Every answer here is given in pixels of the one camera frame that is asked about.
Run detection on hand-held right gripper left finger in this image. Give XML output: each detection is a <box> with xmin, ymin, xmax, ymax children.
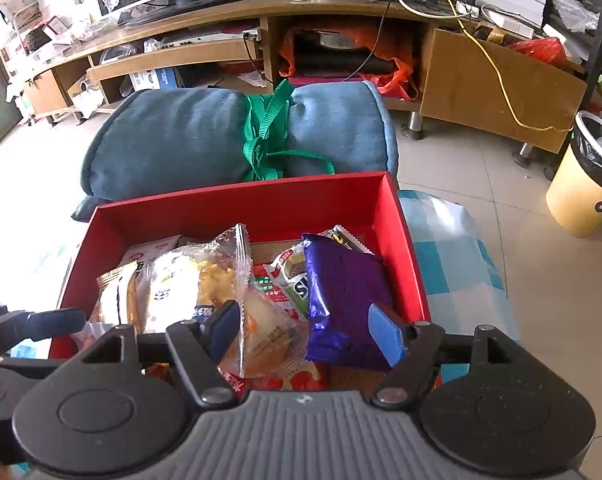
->
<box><xmin>71</xmin><ymin>300</ymin><xmax>242</xmax><ymax>408</ymax></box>

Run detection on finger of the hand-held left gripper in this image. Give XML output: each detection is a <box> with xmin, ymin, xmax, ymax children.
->
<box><xmin>0</xmin><ymin>304</ymin><xmax>87</xmax><ymax>345</ymax></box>
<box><xmin>0</xmin><ymin>352</ymin><xmax>82</xmax><ymax>368</ymax></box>

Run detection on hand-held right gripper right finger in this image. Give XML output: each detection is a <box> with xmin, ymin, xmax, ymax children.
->
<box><xmin>367</xmin><ymin>302</ymin><xmax>526</xmax><ymax>408</ymax></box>

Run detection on clear bun packet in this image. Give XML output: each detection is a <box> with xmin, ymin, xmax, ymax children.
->
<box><xmin>241</xmin><ymin>285</ymin><xmax>312</xmax><ymax>378</ymax></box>

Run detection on purple snack packet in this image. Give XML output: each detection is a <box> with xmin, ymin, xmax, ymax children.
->
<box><xmin>301</xmin><ymin>232</ymin><xmax>397</xmax><ymax>372</ymax></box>

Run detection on clear waffle snack packet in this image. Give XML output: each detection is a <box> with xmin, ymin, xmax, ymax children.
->
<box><xmin>144</xmin><ymin>223</ymin><xmax>254</xmax><ymax>376</ymax></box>

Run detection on beige snack packet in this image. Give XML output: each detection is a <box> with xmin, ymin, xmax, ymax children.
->
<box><xmin>97</xmin><ymin>262</ymin><xmax>147</xmax><ymax>333</ymax></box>

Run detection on green wafer packet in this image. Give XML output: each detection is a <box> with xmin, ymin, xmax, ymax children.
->
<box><xmin>266</xmin><ymin>242</ymin><xmax>312</xmax><ymax>318</ymax></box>

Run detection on long red snack packet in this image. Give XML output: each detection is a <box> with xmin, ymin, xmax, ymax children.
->
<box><xmin>216</xmin><ymin>275</ymin><xmax>332</xmax><ymax>392</ymax></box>

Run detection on yellow black snack packet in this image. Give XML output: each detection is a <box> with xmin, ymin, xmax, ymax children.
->
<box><xmin>321</xmin><ymin>225</ymin><xmax>374</xmax><ymax>256</ymax></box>

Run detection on red cardboard box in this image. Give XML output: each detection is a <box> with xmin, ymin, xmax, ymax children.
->
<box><xmin>51</xmin><ymin>171</ymin><xmax>444</xmax><ymax>391</ymax></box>

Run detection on blue white checkered tablecloth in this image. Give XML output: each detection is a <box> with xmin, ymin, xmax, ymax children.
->
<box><xmin>11</xmin><ymin>190</ymin><xmax>522</xmax><ymax>391</ymax></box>

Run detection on rolled blue blanket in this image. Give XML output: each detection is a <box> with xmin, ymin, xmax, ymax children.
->
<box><xmin>71</xmin><ymin>80</ymin><xmax>399</xmax><ymax>223</ymax></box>

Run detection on yellow trash bin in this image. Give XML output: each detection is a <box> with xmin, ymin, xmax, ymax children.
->
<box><xmin>546</xmin><ymin>110</ymin><xmax>602</xmax><ymax>237</ymax></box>

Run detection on orange plastic bag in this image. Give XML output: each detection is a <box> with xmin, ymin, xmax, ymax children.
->
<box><xmin>278</xmin><ymin>27</ymin><xmax>422</xmax><ymax>101</ymax></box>

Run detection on white blue carton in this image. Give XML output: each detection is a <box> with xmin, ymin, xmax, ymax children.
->
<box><xmin>128</xmin><ymin>65</ymin><xmax>182</xmax><ymax>92</ymax></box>

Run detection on wooden television stand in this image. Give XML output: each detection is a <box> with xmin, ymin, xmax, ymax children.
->
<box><xmin>21</xmin><ymin>0</ymin><xmax>589</xmax><ymax>153</ymax></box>

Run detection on stacked cardboard boxes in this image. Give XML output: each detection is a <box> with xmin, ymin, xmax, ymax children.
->
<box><xmin>0</xmin><ymin>0</ymin><xmax>42</xmax><ymax>56</ymax></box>

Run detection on red plastic bag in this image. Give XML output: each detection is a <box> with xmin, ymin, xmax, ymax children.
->
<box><xmin>506</xmin><ymin>36</ymin><xmax>582</xmax><ymax>68</ymax></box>

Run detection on black metal rack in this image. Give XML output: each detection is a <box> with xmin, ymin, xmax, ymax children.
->
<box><xmin>541</xmin><ymin>0</ymin><xmax>602</xmax><ymax>111</ymax></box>

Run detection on green strap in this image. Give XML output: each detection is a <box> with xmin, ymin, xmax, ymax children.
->
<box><xmin>241</xmin><ymin>79</ymin><xmax>337</xmax><ymax>182</ymax></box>

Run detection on yellow cable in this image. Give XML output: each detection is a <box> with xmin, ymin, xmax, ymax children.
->
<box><xmin>351</xmin><ymin>0</ymin><xmax>574</xmax><ymax>133</ymax></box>

